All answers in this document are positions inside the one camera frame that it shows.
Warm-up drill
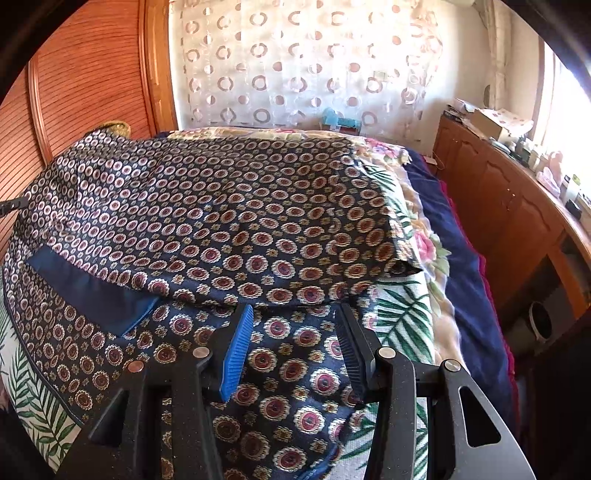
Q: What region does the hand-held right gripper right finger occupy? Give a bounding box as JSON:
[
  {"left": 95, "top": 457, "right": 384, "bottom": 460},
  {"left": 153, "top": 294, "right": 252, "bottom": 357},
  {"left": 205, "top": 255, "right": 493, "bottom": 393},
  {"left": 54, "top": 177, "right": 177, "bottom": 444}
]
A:
[{"left": 336, "top": 302, "right": 539, "bottom": 480}]

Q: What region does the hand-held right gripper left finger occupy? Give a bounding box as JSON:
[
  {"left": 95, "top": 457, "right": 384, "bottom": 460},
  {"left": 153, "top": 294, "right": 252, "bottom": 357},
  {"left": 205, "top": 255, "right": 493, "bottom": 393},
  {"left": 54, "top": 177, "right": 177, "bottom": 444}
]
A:
[{"left": 55, "top": 304, "right": 254, "bottom": 480}]

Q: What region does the navy circle-patterned shirt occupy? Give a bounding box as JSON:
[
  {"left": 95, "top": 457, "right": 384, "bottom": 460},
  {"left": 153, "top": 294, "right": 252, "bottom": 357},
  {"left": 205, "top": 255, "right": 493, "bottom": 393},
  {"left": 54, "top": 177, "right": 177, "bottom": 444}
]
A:
[{"left": 2, "top": 127, "right": 423, "bottom": 480}]

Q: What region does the leaf print bed sheet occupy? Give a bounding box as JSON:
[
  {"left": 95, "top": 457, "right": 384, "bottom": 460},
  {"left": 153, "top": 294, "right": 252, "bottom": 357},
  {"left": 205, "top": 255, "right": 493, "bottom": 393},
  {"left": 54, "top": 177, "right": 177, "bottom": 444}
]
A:
[{"left": 0, "top": 157, "right": 435, "bottom": 480}]

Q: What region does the golden patterned pillow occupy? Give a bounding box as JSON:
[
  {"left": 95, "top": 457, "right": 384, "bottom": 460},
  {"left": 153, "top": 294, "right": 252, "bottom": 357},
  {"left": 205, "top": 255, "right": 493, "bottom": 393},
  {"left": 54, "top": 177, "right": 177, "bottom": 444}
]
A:
[{"left": 95, "top": 120, "right": 132, "bottom": 137}]

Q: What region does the navy blanket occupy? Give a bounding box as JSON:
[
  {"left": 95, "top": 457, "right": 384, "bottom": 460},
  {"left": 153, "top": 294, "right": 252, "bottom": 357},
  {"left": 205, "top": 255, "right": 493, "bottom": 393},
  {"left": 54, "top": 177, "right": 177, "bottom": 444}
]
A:
[{"left": 406, "top": 150, "right": 515, "bottom": 416}]

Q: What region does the wooden louvered wardrobe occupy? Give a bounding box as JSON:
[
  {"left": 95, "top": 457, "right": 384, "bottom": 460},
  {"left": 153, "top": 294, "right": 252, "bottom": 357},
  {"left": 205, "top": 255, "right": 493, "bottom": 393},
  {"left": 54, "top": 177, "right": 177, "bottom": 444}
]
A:
[{"left": 0, "top": 0, "right": 178, "bottom": 259}]

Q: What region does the round white bin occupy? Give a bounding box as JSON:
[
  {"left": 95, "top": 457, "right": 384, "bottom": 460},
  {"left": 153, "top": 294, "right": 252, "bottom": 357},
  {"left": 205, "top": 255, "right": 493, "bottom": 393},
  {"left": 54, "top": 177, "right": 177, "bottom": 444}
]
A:
[{"left": 508, "top": 300, "right": 555, "bottom": 344}]

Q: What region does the long wooden cabinet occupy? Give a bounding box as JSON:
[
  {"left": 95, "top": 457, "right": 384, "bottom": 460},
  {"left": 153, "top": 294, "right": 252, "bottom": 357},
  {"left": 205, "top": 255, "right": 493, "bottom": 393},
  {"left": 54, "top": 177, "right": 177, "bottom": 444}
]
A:
[{"left": 431, "top": 113, "right": 591, "bottom": 324}]

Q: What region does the blue box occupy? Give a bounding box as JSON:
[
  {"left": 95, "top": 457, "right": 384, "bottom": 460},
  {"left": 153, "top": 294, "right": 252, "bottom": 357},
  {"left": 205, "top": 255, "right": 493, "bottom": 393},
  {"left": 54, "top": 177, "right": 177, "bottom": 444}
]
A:
[{"left": 320, "top": 108, "right": 362, "bottom": 133}]

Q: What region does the white figurine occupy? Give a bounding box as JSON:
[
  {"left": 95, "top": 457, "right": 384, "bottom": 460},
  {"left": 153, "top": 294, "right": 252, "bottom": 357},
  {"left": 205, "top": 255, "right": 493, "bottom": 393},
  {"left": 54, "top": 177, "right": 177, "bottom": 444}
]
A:
[{"left": 538, "top": 150, "right": 566, "bottom": 190}]

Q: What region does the cardboard box with patterned paper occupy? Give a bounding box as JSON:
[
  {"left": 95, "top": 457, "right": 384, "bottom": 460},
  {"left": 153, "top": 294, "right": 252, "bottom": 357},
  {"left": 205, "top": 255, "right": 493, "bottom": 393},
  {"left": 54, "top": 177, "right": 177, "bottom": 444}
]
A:
[{"left": 466, "top": 107, "right": 534, "bottom": 141}]

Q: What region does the sheer circle-patterned curtain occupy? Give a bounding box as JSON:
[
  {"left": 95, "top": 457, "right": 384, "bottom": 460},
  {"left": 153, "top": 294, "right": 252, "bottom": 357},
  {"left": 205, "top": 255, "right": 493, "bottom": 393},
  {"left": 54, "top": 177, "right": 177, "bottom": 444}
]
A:
[{"left": 168, "top": 0, "right": 444, "bottom": 141}]

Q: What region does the window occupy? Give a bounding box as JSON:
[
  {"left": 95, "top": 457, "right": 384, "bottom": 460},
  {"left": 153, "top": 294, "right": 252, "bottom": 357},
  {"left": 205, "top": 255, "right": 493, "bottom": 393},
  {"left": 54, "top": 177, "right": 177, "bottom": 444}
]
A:
[{"left": 531, "top": 41, "right": 591, "bottom": 185}]

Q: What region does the bunched white curtain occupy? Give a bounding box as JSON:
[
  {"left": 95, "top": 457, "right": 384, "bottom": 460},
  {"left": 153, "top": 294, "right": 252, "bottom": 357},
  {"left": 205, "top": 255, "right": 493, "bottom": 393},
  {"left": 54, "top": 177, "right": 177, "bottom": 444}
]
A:
[{"left": 480, "top": 0, "right": 513, "bottom": 107}]

